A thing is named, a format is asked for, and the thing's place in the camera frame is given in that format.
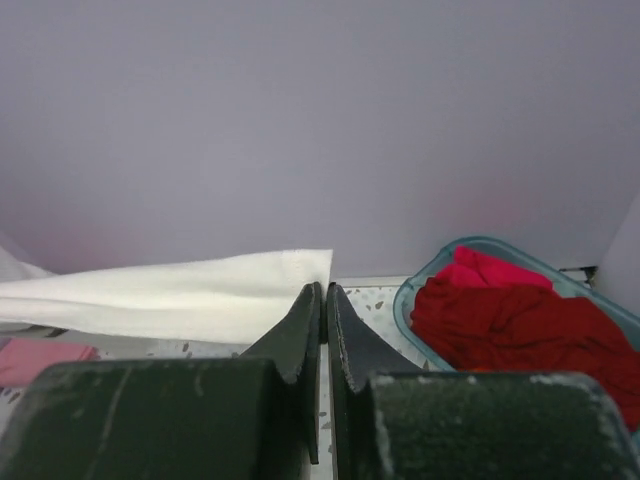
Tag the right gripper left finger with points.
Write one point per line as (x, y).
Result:
(253, 416)

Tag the folded pink t shirt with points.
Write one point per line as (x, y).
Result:
(23, 359)

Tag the bright pink t shirt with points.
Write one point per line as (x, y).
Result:
(472, 269)

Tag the dark red t shirt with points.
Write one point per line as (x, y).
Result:
(526, 328)

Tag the white t shirt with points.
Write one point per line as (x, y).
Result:
(233, 300)

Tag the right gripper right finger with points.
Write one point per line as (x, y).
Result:
(394, 420)

